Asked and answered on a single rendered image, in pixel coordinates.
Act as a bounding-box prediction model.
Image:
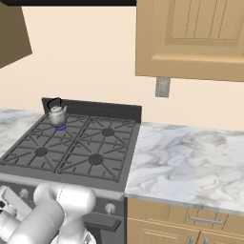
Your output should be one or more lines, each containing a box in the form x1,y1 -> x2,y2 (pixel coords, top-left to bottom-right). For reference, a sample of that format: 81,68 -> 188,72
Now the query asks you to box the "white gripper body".
0,185 -> 18,214

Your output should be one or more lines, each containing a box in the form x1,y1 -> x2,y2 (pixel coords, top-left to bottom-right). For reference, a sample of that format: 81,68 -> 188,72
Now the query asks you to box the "white stove knob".
18,188 -> 30,198
105,203 -> 116,215

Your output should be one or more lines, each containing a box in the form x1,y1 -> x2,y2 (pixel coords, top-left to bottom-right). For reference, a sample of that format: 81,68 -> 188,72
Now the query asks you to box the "blue burner flame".
54,124 -> 69,132

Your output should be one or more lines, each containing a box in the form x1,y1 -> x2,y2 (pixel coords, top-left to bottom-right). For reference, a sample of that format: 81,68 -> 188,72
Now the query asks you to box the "grey gas stove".
0,96 -> 143,244

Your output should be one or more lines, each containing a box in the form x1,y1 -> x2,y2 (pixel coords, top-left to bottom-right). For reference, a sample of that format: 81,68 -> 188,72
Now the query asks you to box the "light wood base cupboard door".
127,218 -> 198,244
196,229 -> 244,244

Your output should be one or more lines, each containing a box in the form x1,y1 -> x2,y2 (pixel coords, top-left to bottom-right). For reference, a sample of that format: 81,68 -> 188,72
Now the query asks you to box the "brown range hood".
0,0 -> 137,70

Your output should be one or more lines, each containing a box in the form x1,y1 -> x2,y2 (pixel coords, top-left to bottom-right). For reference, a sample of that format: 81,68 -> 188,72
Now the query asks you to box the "silver kettle with black handle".
46,97 -> 69,128

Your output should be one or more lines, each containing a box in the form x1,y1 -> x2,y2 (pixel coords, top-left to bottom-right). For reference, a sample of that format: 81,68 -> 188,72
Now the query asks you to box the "grey wall outlet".
154,76 -> 172,99

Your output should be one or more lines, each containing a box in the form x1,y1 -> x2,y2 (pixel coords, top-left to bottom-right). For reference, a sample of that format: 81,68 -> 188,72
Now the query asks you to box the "silver drawer handle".
187,213 -> 225,226

